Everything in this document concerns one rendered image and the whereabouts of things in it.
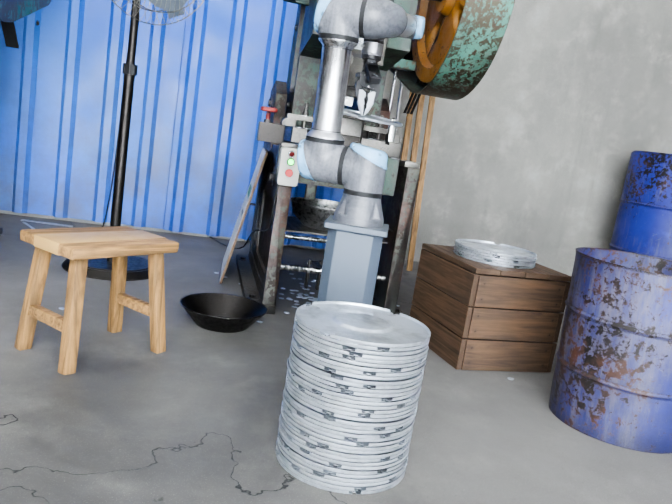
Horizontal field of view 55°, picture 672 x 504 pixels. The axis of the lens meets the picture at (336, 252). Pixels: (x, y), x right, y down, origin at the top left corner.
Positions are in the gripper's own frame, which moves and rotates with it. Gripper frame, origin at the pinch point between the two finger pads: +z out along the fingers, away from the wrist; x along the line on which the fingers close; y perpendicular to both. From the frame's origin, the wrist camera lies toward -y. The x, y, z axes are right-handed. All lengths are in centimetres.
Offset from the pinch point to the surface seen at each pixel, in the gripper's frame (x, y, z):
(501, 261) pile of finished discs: -49, -30, 43
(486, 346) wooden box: -44, -41, 71
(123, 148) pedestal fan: 86, 46, 28
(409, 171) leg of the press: -22.3, 4.6, 18.8
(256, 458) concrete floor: 36, -106, 80
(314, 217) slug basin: 8.3, 21.6, 43.1
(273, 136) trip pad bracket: 30.3, 8.5, 13.6
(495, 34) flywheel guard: -44, -2, -35
